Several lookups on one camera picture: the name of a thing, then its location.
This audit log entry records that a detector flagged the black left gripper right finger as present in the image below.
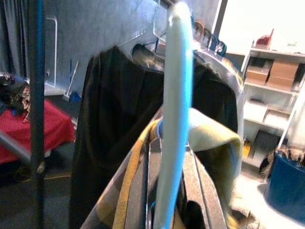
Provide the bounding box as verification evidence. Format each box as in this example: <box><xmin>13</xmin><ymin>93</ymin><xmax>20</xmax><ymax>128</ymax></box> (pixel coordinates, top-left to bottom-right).
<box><xmin>177</xmin><ymin>149</ymin><xmax>227</xmax><ymax>229</ymax></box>

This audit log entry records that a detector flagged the broom with blue dustpan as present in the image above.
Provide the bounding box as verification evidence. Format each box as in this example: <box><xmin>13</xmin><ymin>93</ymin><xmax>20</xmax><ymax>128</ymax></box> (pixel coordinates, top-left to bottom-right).
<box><xmin>63</xmin><ymin>61</ymin><xmax>83</xmax><ymax>104</ymax></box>

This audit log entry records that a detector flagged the dark grey curtain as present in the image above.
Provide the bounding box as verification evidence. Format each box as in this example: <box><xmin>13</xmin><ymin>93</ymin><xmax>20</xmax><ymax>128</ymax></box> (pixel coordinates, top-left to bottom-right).
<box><xmin>0</xmin><ymin>0</ymin><xmax>31</xmax><ymax>77</ymax></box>

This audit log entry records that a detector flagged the dark clothes pile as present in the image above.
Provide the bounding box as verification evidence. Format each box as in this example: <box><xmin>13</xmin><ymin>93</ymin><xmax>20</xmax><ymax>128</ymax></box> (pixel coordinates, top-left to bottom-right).
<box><xmin>0</xmin><ymin>73</ymin><xmax>31</xmax><ymax>123</ymax></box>

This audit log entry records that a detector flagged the blue plastic bin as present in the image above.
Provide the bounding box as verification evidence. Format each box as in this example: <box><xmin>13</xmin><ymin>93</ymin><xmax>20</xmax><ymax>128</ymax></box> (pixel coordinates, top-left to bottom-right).
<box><xmin>264</xmin><ymin>147</ymin><xmax>305</xmax><ymax>224</ymax></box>

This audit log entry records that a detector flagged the white clothes hanger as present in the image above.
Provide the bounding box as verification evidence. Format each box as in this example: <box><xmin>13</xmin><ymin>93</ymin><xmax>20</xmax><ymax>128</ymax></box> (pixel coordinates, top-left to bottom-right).
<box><xmin>116</xmin><ymin>0</ymin><xmax>169</xmax><ymax>48</ymax></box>
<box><xmin>152</xmin><ymin>1</ymin><xmax>194</xmax><ymax>229</ymax></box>

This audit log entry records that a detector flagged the white pipe frame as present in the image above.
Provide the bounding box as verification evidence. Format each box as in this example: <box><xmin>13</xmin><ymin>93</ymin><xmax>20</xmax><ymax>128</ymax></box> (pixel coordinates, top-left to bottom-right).
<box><xmin>45</xmin><ymin>17</ymin><xmax>59</xmax><ymax>88</ymax></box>

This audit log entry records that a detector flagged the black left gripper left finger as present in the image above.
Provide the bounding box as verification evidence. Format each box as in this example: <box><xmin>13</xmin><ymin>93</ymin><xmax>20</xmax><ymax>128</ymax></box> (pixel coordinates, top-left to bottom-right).
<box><xmin>145</xmin><ymin>139</ymin><xmax>163</xmax><ymax>229</ymax></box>

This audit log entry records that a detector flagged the brown cardboard box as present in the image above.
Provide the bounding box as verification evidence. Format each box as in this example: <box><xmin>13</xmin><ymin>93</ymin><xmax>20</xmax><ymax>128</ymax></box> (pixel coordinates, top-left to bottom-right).
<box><xmin>246</xmin><ymin>58</ymin><xmax>274</xmax><ymax>85</ymax></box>
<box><xmin>266</xmin><ymin>59</ymin><xmax>300</xmax><ymax>92</ymax></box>

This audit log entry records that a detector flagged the yellow grey plaid shirt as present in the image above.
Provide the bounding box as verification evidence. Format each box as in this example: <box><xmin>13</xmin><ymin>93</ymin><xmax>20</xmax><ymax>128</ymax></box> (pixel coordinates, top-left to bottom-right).
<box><xmin>81</xmin><ymin>108</ymin><xmax>260</xmax><ymax>229</ymax></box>

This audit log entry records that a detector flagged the black clothes rack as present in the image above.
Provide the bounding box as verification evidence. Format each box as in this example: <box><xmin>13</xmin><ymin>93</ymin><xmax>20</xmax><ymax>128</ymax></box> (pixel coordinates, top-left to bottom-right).
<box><xmin>0</xmin><ymin>0</ymin><xmax>46</xmax><ymax>229</ymax></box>

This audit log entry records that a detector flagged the yellow floor cable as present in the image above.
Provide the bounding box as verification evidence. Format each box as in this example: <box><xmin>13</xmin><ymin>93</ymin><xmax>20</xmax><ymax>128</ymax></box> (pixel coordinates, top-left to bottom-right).
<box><xmin>13</xmin><ymin>164</ymin><xmax>73</xmax><ymax>183</ymax></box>

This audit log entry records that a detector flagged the blue clothes hanger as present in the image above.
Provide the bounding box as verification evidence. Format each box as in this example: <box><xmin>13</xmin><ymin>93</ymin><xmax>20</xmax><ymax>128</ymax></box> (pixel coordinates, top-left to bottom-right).
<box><xmin>214</xmin><ymin>39</ymin><xmax>227</xmax><ymax>58</ymax></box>

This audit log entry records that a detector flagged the red cloth bundle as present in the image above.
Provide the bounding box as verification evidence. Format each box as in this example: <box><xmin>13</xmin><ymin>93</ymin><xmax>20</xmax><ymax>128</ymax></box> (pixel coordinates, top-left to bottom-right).
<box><xmin>0</xmin><ymin>99</ymin><xmax>76</xmax><ymax>165</ymax></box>

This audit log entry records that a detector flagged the black hanging garment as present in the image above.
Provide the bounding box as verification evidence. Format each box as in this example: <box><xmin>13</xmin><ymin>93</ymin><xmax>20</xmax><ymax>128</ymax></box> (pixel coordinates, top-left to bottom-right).
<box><xmin>69</xmin><ymin>45</ymin><xmax>239</xmax><ymax>229</ymax></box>

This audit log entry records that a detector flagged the white shelving rack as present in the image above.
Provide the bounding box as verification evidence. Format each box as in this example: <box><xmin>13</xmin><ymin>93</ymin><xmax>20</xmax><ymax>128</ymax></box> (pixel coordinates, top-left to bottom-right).
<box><xmin>240</xmin><ymin>46</ymin><xmax>305</xmax><ymax>169</ymax></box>

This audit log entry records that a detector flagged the white storage box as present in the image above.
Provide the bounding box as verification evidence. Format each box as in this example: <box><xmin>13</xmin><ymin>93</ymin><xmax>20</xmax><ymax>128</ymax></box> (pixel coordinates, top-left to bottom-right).
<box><xmin>263</xmin><ymin>107</ymin><xmax>291</xmax><ymax>131</ymax></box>
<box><xmin>243</xmin><ymin>99</ymin><xmax>268</xmax><ymax>123</ymax></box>

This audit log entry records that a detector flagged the red object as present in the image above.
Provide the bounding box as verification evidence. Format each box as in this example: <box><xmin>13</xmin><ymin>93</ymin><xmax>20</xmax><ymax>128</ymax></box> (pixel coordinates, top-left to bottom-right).
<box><xmin>254</xmin><ymin>28</ymin><xmax>275</xmax><ymax>50</ymax></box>

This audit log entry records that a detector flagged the dark flat box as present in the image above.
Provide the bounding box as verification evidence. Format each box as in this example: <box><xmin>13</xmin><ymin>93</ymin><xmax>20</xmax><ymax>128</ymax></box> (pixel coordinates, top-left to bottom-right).
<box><xmin>252</xmin><ymin>130</ymin><xmax>281</xmax><ymax>159</ymax></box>

